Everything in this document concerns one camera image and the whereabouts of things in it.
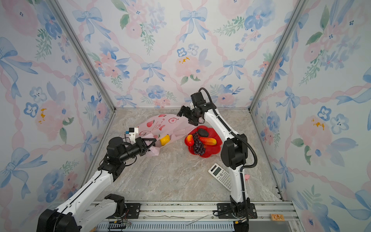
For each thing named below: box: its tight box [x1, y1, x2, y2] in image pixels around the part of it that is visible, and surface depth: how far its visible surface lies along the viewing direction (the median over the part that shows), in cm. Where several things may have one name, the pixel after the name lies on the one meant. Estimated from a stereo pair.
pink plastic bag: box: [138, 113, 196, 157], surface depth 94 cm
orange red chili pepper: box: [199, 136, 217, 146], surface depth 99 cm
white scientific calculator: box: [208, 162, 232, 192], surface depth 87 cm
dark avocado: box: [198, 128, 209, 138], surface depth 102 cm
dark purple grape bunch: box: [192, 132, 206, 156], surface depth 96 cm
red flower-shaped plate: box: [184, 125, 223, 159], surface depth 99 cm
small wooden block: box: [271, 214, 286, 222], surface depth 73 cm
